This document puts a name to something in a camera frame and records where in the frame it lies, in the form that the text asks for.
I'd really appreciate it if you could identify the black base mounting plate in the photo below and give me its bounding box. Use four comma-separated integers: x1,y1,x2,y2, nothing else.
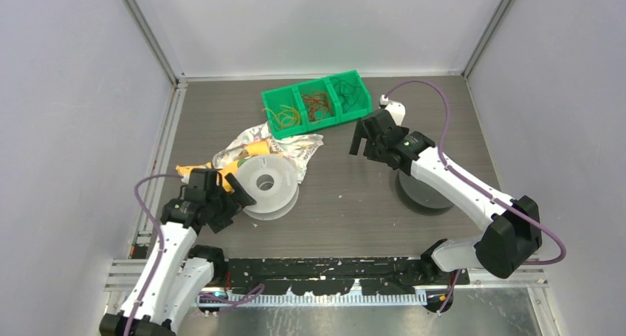
206,257,455,296

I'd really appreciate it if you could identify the white slotted cable duct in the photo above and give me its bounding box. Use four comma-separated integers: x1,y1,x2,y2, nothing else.
196,292,428,309

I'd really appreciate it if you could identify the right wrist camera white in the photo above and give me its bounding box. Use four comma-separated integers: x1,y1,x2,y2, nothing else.
379,95,406,126

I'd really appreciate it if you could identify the yellow wire bundle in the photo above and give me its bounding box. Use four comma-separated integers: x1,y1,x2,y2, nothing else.
264,104,302,130

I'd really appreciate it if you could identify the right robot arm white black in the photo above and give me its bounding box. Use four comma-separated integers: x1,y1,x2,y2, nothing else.
349,109,543,285

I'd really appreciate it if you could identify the floral patterned cloth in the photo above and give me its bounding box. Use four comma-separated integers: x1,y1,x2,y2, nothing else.
211,122,323,184

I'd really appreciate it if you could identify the white plastic cable spool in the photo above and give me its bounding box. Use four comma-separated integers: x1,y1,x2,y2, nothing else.
235,154,299,221

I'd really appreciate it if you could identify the yellow snack bag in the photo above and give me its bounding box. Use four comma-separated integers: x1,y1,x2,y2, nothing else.
176,140,270,183

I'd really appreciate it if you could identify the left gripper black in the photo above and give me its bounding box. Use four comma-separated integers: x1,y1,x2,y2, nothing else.
206,174,255,233

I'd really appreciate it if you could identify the dark grey cable spool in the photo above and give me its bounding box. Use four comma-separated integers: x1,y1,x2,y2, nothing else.
394,171,454,216

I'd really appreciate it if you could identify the red wire bundle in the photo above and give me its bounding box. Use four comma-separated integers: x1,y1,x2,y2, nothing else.
300,91,334,124

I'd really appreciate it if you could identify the green three-compartment bin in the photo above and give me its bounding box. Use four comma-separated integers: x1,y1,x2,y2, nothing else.
261,70,373,139

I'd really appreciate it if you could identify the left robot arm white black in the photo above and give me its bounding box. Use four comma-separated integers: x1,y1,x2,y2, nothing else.
99,168,256,335

